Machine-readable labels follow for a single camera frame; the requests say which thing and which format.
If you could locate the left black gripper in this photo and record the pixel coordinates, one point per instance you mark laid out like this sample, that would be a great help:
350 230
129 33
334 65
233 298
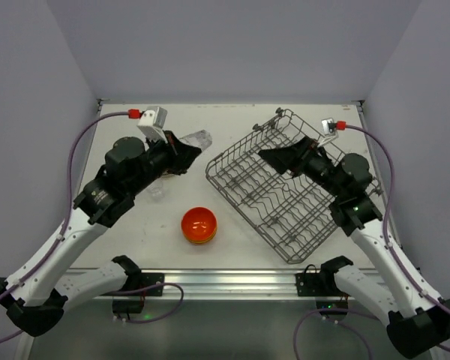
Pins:
172 152

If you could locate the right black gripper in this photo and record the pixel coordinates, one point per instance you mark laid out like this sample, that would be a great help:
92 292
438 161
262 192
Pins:
298 157

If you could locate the clear glass cup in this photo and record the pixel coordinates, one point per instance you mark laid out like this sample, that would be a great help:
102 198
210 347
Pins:
157 190
201 139

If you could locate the grey wire dish rack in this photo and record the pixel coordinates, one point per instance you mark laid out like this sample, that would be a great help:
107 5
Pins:
267 220

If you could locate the orange bowl back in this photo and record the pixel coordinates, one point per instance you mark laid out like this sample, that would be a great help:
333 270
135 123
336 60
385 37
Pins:
199 222

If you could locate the orange bowl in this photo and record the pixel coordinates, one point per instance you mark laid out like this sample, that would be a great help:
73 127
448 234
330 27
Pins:
199 242
199 222

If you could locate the orange bowl front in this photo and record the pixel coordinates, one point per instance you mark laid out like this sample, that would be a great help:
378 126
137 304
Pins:
199 242

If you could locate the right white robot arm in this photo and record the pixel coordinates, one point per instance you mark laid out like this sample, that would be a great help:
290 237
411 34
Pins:
416 317

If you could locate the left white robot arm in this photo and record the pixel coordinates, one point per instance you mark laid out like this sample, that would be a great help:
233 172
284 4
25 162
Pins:
97 208

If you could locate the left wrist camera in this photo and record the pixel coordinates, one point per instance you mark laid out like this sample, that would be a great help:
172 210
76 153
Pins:
151 123

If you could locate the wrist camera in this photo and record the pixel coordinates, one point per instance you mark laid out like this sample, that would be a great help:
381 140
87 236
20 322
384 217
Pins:
330 132
151 123

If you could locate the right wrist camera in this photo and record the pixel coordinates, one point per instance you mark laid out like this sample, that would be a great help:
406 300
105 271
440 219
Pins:
330 132

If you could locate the aluminium mounting rail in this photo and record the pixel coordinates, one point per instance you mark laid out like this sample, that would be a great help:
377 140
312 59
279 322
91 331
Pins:
228 283

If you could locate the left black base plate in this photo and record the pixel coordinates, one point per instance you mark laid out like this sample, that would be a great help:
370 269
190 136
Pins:
148 279

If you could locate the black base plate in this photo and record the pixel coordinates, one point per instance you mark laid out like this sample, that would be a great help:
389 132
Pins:
148 279
312 284

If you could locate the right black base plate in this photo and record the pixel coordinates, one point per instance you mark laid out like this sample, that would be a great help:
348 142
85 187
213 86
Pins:
312 284

